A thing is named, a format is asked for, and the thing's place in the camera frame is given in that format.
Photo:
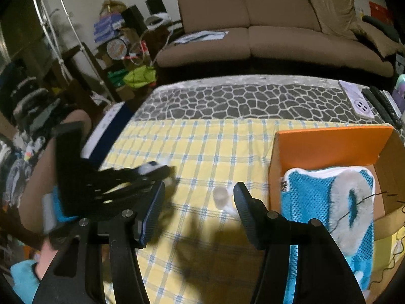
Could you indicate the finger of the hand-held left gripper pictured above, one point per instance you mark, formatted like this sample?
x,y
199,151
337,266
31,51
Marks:
x,y
126,173
126,190

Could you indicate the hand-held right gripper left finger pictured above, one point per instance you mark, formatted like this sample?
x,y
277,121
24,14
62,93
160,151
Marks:
x,y
152,209

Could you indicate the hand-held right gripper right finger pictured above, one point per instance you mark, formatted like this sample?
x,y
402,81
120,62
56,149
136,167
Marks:
x,y
245,205

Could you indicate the small translucent cup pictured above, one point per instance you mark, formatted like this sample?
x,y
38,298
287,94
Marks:
x,y
220,196

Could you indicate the blue mesh pouch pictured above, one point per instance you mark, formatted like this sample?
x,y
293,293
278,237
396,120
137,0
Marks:
x,y
310,196

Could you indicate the orange cardboard box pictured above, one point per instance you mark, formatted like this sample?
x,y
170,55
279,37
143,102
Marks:
x,y
316,145

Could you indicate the grey fur earmuffs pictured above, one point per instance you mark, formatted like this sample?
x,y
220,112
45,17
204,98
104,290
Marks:
x,y
340,196

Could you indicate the person's left forearm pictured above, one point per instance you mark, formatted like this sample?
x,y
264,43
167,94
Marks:
x,y
34,190

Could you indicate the yellow plaid cloth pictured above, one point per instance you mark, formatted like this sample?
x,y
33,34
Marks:
x,y
205,145

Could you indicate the green bag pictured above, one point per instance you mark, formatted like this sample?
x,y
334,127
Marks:
x,y
139,76

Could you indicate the person's teal clothing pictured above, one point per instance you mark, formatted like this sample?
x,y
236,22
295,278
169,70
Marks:
x,y
22,272

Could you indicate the white metal rack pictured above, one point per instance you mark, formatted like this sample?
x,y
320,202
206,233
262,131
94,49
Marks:
x,y
58,47

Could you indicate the stack of blue boxes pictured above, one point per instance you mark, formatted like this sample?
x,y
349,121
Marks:
x,y
106,28

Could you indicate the white purple power strip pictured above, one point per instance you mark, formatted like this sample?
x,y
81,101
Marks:
x,y
360,104

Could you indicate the papers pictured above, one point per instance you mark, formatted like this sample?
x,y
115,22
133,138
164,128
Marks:
x,y
199,36

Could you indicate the black speaker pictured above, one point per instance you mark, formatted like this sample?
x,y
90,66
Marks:
x,y
134,15

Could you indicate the brown sofa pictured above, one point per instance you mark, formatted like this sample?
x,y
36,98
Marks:
x,y
278,44

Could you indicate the black remote control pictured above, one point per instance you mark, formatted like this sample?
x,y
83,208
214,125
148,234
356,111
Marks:
x,y
390,104
378,106

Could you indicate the purple cup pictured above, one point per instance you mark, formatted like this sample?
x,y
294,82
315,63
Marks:
x,y
399,90

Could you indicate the brown sofa cushion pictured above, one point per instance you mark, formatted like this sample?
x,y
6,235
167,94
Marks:
x,y
332,12

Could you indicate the dark green garment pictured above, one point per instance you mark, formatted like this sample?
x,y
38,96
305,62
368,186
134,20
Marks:
x,y
379,27

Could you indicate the red box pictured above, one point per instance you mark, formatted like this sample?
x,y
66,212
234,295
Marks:
x,y
379,11

